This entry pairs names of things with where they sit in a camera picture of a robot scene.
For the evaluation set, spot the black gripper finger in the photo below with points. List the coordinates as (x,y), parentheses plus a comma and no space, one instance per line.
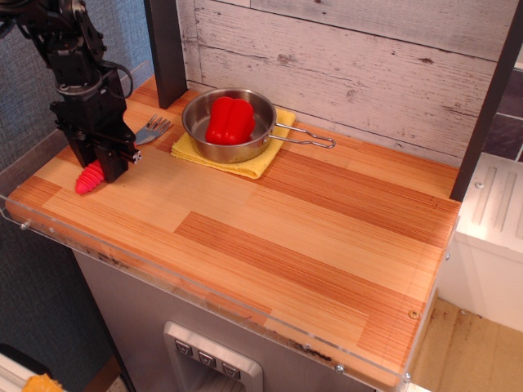
(84,150)
(112,165)

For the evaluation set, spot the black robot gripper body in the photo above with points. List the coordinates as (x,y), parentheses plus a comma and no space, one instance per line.
(96,111)

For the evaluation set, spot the red handled metal fork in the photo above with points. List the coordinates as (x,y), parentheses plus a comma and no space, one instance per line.
(93,175)

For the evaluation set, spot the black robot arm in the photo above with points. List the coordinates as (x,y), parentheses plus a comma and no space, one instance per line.
(65,38)

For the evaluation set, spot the small steel pan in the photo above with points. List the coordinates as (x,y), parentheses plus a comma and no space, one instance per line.
(261,106)

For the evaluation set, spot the red bell pepper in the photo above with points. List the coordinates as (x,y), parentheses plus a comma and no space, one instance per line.
(231,122)

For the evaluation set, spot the yellow folded cloth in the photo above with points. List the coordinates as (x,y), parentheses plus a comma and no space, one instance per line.
(250,159)

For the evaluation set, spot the grey toy fridge cabinet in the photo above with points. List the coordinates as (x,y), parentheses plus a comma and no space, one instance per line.
(135,312)

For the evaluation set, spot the silver dispenser button panel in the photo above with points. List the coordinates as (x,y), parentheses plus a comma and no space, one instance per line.
(200,364)

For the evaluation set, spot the yellow object bottom left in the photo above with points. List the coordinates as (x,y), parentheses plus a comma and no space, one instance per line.
(41,383)

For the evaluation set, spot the clear acrylic table guard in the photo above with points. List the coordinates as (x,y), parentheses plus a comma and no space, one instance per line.
(336,249)

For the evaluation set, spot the white cabinet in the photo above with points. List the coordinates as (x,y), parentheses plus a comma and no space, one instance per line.
(482,270)

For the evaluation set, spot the dark vertical post left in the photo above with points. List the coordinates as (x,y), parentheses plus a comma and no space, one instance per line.
(166,48)

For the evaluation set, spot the dark vertical post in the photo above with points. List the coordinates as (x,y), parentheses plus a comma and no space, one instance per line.
(166,48)
(498,84)

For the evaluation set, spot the dark vertical post right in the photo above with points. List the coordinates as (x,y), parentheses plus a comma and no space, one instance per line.
(498,84)

